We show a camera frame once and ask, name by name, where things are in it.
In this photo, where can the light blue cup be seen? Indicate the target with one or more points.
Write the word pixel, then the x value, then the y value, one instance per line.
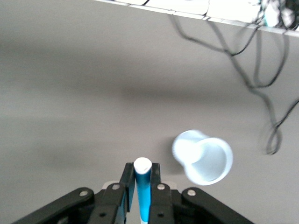
pixel 203 161

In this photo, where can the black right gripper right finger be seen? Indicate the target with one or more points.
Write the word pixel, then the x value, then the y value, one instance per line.
pixel 163 203

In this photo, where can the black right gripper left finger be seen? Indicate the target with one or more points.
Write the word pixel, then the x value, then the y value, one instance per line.
pixel 109 200

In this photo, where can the blue marker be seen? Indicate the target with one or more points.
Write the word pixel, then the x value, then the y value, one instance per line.
pixel 143 186

